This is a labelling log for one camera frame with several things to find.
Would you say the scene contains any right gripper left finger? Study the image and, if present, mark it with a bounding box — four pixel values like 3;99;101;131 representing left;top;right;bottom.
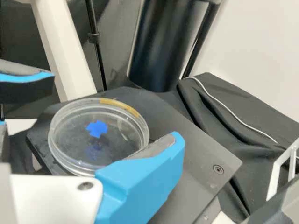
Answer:
0;58;56;105

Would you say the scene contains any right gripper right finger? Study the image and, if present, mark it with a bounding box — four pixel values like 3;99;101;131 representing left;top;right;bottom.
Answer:
94;131;186;224

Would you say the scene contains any petri dish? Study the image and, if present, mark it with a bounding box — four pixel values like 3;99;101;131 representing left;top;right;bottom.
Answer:
47;98;150;177

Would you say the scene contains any cream microscope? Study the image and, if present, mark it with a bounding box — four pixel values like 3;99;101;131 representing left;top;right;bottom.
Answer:
4;0;243;224

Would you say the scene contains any black stand pole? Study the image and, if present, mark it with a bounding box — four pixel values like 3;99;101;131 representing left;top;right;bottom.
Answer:
85;0;107;91

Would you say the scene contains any white pipette stand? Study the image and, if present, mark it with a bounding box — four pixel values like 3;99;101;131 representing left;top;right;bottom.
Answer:
249;136;299;224

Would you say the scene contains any white cable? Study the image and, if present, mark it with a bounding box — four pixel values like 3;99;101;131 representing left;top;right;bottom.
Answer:
191;76;280;144

